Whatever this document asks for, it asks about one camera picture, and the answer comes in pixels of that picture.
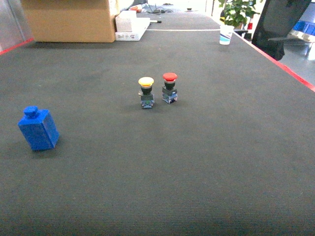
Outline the blue block part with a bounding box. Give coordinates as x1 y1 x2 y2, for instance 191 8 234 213
18 106 59 151

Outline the yellow mushroom push button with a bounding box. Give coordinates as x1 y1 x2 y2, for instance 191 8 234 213
138 77 155 109

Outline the red mushroom push button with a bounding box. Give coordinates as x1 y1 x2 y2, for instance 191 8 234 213
162 72 178 104

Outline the white flat box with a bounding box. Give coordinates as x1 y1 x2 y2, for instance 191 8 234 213
115 18 150 41

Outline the small grey white box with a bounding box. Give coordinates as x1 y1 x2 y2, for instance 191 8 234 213
115 10 137 32

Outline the white paper cup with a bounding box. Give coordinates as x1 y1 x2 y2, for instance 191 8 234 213
219 25 234 45

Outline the green potted plant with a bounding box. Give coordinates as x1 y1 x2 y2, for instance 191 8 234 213
219 0 260 28

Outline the large cardboard box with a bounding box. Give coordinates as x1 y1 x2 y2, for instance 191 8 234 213
21 0 120 43

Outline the black office chair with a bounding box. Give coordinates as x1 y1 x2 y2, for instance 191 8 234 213
252 0 311 61

